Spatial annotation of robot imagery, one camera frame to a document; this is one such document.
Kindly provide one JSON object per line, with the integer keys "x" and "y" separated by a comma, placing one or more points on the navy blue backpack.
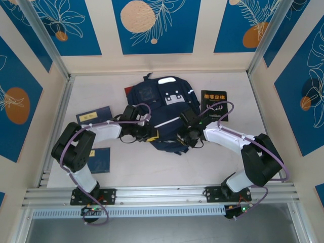
{"x": 167, "y": 111}

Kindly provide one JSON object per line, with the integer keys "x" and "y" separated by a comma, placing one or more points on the navy notebook gold label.
{"x": 101, "y": 114}

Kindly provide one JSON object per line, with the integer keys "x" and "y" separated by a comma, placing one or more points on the black book yellow title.
{"x": 215, "y": 97}

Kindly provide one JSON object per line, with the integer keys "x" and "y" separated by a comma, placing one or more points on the navy notebook cream label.
{"x": 101, "y": 162}

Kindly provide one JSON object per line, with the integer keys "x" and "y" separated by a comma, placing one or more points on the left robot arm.
{"x": 73, "y": 149}

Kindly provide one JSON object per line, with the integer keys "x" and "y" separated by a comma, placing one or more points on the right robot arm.
{"x": 260, "y": 162}

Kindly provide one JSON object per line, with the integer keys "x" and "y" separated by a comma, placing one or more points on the grey metal panel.
{"x": 162, "y": 230}

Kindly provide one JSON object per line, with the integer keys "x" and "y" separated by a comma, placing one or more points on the aluminium mounting rail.
{"x": 162, "y": 193}

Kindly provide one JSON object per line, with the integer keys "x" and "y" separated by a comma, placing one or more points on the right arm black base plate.
{"x": 212, "y": 195}

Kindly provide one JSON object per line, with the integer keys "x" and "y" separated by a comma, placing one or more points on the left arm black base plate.
{"x": 108, "y": 196}

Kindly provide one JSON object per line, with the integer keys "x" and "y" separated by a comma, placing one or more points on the aluminium table side rail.
{"x": 251, "y": 78}
{"x": 64, "y": 101}

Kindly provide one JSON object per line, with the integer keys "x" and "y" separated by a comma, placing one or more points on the aluminium frame post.
{"x": 268, "y": 35}
{"x": 43, "y": 35}

